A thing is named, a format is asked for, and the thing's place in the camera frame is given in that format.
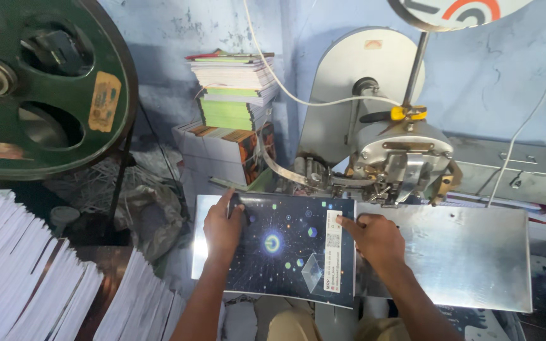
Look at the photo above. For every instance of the person's right hand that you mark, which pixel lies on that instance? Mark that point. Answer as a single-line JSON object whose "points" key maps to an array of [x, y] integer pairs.
{"points": [[377, 239]]}

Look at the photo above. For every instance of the person's left hand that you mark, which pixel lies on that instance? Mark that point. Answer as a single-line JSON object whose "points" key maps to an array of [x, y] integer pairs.
{"points": [[221, 227]]}

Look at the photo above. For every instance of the dark space-print notebook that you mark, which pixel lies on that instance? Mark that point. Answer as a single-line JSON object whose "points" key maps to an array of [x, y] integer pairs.
{"points": [[292, 255]]}

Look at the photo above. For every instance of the crumpled grey plastic bag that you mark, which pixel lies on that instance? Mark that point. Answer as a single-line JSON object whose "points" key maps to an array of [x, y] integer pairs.
{"points": [[152, 218]]}

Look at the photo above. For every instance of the shiny metal work plate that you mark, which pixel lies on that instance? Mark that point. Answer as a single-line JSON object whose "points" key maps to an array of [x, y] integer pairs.
{"points": [[453, 255]]}

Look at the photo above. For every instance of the person's khaki trousers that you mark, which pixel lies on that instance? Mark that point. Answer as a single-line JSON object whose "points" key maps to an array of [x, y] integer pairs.
{"points": [[330, 327]]}

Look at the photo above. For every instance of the metal stitching machine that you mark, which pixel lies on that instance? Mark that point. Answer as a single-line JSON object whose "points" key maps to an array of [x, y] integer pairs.
{"points": [[386, 137]]}

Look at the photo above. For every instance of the pile of notebooks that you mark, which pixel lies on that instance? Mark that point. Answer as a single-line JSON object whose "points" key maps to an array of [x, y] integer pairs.
{"points": [[232, 118]]}

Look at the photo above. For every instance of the heap of paper trimmings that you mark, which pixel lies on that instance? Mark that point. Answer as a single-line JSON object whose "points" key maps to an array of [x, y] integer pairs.
{"points": [[112, 180]]}

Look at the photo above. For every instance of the stacks of white paper sheets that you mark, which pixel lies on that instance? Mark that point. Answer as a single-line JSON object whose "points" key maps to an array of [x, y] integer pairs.
{"points": [[40, 284]]}

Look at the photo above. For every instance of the green cast-iron flywheel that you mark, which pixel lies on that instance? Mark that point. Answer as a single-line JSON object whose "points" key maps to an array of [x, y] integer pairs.
{"points": [[40, 85]]}

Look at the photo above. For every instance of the round white lamp shade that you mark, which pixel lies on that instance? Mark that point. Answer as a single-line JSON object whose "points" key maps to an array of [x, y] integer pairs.
{"points": [[458, 12]]}

